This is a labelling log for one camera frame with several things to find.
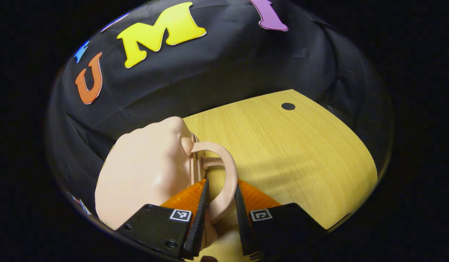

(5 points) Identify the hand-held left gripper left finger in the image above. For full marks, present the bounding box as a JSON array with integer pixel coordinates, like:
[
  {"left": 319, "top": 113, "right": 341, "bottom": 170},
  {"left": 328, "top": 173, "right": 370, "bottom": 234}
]
[{"left": 115, "top": 178, "right": 210, "bottom": 260}]

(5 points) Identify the white device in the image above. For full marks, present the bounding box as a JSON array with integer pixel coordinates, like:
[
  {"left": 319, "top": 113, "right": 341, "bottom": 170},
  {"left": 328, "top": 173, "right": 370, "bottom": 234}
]
[{"left": 68, "top": 192, "right": 91, "bottom": 216}]

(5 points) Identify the pink suitcase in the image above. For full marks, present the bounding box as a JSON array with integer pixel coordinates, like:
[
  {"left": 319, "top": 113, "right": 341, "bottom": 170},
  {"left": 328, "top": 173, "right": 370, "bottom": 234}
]
[{"left": 95, "top": 116, "right": 239, "bottom": 251}]

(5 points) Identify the black backdrop cloth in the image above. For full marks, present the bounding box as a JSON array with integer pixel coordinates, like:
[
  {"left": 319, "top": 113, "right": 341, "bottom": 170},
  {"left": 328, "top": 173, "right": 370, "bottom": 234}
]
[{"left": 46, "top": 0, "right": 392, "bottom": 219}]

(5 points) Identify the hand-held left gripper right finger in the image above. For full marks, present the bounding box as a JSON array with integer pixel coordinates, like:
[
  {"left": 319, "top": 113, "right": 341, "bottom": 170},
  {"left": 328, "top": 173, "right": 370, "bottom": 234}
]
[{"left": 234, "top": 178, "right": 329, "bottom": 259}]

